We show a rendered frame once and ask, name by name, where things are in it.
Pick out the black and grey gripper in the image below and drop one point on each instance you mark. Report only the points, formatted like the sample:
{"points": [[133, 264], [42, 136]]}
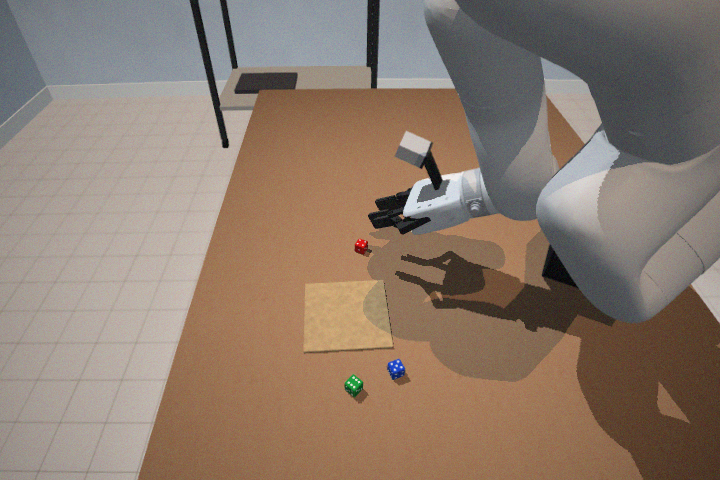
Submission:
{"points": [[425, 209]]}

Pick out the blue die with white pips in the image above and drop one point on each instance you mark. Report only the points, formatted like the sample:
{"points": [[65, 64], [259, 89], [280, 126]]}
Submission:
{"points": [[396, 369]]}

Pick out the beige flat mat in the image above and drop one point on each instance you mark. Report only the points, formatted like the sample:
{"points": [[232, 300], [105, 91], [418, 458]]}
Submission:
{"points": [[345, 316]]}

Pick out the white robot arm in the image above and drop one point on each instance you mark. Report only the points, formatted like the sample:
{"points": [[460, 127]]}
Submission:
{"points": [[653, 70]]}

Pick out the green die with white pips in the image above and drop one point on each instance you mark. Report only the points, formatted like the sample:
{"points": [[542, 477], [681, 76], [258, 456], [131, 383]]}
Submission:
{"points": [[353, 385]]}

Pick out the red die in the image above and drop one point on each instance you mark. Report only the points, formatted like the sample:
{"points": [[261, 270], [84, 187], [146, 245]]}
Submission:
{"points": [[361, 246]]}

